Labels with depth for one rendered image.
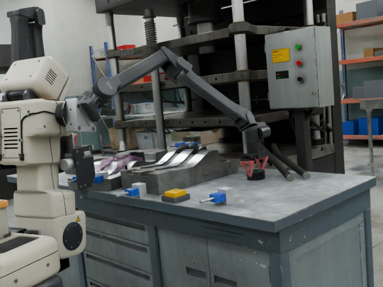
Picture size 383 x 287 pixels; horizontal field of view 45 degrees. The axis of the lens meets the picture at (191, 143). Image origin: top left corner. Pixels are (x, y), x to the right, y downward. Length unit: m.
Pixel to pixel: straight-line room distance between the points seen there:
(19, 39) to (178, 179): 0.87
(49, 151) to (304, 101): 1.30
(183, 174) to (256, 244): 0.56
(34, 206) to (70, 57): 8.39
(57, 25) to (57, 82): 8.32
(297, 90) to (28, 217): 1.43
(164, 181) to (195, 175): 0.18
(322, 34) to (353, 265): 1.14
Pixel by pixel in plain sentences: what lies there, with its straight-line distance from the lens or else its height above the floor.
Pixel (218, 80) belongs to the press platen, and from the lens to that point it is 2.71.
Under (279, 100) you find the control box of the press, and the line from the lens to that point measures 2.53.
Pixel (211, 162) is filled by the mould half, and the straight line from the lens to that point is 2.13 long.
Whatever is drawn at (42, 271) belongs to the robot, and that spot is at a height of 0.73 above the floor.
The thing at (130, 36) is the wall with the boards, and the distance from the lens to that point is 10.95.
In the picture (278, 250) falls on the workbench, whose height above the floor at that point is 0.69.
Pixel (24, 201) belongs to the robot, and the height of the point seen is 0.87.
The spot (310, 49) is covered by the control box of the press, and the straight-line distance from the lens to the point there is 2.42.
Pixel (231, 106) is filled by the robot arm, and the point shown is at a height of 1.13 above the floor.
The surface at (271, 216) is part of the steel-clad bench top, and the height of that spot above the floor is 0.80.
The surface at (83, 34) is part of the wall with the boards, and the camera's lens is 10.32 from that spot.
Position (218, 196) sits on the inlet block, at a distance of 1.67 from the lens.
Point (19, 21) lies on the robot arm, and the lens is 2.09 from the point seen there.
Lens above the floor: 1.22
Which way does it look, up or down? 7 degrees down
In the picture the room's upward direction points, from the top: 5 degrees counter-clockwise
